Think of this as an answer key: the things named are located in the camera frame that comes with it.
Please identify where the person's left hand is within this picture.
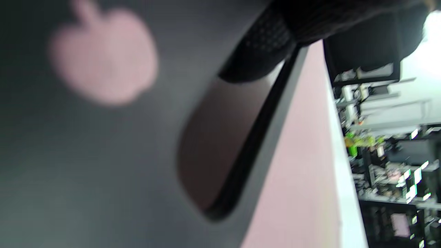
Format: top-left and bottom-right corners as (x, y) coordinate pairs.
(218, 0), (428, 84)

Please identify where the pink cutting board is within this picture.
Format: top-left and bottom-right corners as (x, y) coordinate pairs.
(0, 0), (345, 248)

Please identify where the black office chair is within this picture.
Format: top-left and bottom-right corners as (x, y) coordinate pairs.
(324, 34), (402, 87)

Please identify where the yellow drink bottle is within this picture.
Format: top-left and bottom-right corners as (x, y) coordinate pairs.
(345, 133), (383, 149)

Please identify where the grey monitor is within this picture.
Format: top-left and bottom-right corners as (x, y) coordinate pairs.
(389, 138), (441, 166)

